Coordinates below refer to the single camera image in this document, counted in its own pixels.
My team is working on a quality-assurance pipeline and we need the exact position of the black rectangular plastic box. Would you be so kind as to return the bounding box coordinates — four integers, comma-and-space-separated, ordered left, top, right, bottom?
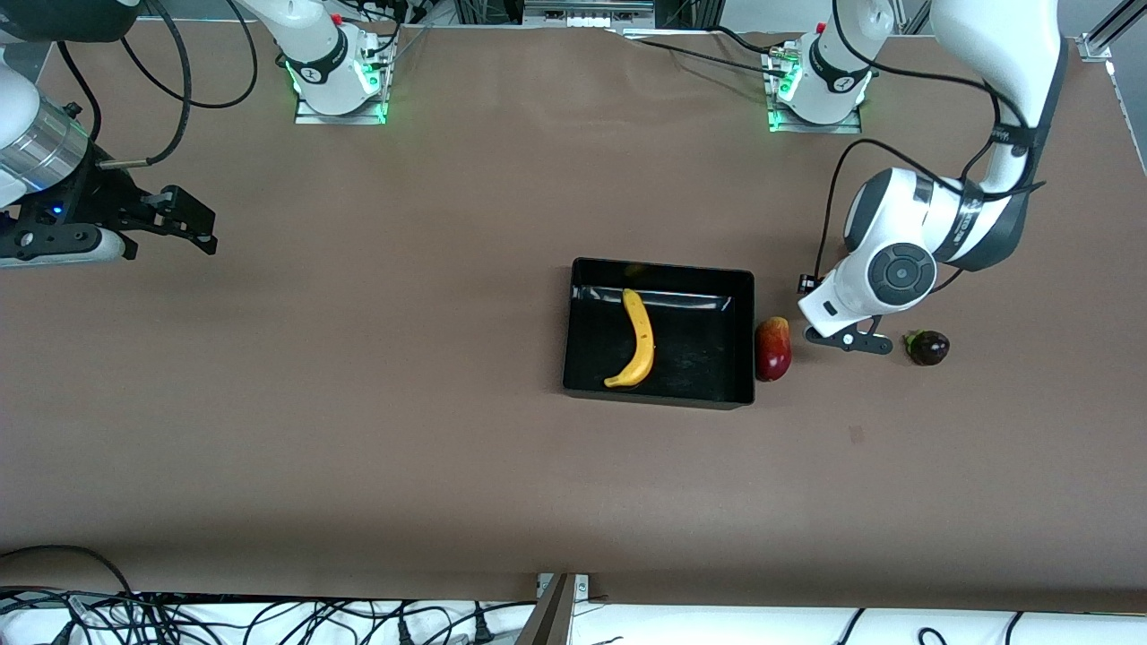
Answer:
563, 257, 755, 411

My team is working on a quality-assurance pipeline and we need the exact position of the yellow banana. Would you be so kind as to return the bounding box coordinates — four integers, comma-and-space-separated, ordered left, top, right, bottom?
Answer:
603, 288, 656, 389

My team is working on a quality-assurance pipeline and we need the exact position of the red yellow mango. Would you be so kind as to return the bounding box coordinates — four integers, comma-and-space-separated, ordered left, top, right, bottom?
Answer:
755, 316, 793, 383

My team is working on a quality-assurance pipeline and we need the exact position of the dark purple mangosteen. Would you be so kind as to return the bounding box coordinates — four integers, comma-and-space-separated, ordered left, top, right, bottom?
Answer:
903, 329, 951, 367

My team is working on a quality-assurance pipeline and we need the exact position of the grey metal beam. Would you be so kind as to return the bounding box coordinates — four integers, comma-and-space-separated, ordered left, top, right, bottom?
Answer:
513, 573, 576, 645

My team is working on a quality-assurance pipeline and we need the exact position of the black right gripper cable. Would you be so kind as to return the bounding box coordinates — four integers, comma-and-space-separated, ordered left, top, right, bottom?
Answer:
97, 0, 196, 171

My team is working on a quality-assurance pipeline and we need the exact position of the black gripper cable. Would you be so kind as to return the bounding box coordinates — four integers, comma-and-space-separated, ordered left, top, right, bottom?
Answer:
813, 141, 1046, 284
97, 0, 196, 171

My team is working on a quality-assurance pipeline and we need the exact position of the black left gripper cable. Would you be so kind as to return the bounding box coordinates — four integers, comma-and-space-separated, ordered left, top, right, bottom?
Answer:
813, 141, 1046, 284

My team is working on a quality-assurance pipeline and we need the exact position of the short black arm cable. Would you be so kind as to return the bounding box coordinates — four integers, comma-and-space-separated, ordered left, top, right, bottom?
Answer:
57, 41, 104, 141

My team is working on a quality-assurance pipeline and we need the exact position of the black looping arm cable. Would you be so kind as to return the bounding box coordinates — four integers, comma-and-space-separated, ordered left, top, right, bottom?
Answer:
119, 0, 261, 110

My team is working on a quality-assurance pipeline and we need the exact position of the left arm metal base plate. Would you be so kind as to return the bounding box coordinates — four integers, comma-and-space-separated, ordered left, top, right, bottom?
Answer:
766, 40, 864, 134

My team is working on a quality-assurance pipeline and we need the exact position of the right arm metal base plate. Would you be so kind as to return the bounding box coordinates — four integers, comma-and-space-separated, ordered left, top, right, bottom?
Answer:
294, 36, 389, 125

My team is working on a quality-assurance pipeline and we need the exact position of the black cable on table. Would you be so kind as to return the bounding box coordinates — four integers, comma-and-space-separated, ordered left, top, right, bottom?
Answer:
618, 25, 791, 80

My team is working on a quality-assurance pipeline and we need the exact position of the black arching floor cable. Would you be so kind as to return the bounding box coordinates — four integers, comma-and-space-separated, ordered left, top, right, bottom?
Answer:
0, 544, 135, 597

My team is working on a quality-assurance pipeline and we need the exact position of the aluminium rack frame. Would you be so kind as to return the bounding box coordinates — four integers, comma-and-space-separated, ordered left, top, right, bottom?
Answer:
453, 0, 718, 30

